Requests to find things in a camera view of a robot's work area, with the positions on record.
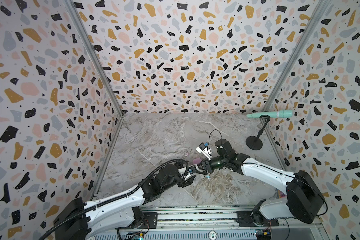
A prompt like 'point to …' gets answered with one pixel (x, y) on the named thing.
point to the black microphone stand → (253, 143)
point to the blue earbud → (208, 176)
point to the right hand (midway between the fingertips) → (195, 168)
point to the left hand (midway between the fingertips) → (193, 165)
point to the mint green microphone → (285, 113)
